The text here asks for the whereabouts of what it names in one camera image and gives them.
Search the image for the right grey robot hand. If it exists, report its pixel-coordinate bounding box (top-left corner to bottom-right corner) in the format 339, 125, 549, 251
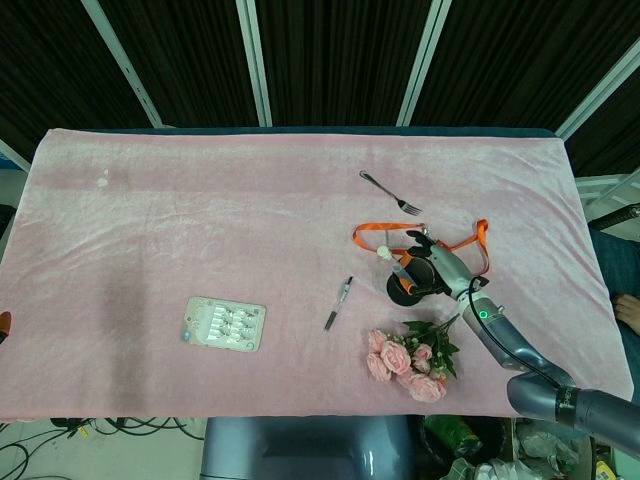
398, 230, 475, 301

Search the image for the clear test tube white cap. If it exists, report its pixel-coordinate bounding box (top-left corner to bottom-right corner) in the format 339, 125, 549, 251
377, 244, 416, 290

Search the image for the black metal mesh pen holder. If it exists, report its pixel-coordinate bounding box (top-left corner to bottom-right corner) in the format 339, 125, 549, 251
385, 254, 442, 307

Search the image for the silver metal fork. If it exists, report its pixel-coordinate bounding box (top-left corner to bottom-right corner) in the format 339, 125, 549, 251
358, 170, 424, 217

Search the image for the pink artificial rose bouquet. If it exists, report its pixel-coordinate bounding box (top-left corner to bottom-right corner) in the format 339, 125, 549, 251
367, 314, 461, 404

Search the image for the clear black gel pen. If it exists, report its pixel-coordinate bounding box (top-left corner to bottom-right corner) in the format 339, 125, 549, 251
323, 275, 355, 332

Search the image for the black bin with green bag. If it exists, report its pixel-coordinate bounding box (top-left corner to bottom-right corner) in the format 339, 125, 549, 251
422, 414, 507, 461

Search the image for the person leg in jeans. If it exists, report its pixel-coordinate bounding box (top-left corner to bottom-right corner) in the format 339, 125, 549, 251
592, 232, 640, 334

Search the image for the crumpled white plastic bag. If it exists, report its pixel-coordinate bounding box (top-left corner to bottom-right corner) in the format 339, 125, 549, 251
444, 455, 544, 480

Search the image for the blister pack of metal hooks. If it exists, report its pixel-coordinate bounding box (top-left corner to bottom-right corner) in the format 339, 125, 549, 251
178, 296, 268, 354

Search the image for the pink plush table cloth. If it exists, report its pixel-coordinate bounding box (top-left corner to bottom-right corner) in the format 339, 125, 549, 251
0, 127, 635, 421

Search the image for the grey blue robot torso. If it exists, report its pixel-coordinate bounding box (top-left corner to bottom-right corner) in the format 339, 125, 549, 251
198, 415, 416, 480

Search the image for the orange lanyard with badge holder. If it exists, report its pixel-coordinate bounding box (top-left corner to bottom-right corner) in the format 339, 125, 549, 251
352, 218, 492, 279

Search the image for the black floor cable bundle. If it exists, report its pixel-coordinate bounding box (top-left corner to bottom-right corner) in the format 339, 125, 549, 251
0, 417, 206, 480

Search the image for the white frame post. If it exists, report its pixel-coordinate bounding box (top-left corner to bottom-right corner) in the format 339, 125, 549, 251
235, 0, 274, 127
81, 0, 164, 129
397, 0, 454, 127
554, 34, 640, 144

